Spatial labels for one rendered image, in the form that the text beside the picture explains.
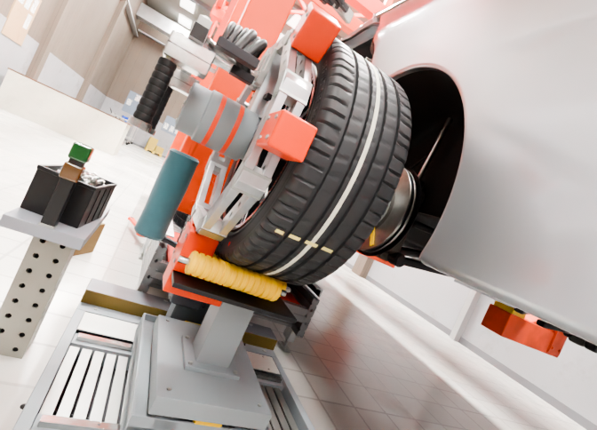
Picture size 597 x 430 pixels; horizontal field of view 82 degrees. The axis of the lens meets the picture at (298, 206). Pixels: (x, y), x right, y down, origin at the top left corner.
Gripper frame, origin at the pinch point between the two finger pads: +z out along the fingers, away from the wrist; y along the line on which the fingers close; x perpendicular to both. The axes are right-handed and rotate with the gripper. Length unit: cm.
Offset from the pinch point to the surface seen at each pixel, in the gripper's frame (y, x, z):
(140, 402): 12, -111, -14
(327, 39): 14.4, -15.7, -13.0
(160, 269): -52, -108, 16
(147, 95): 2, -44, -38
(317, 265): 29, -61, 2
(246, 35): 6.5, -24.1, -26.2
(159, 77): 3, -40, -37
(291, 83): 18.5, -29.1, -19.8
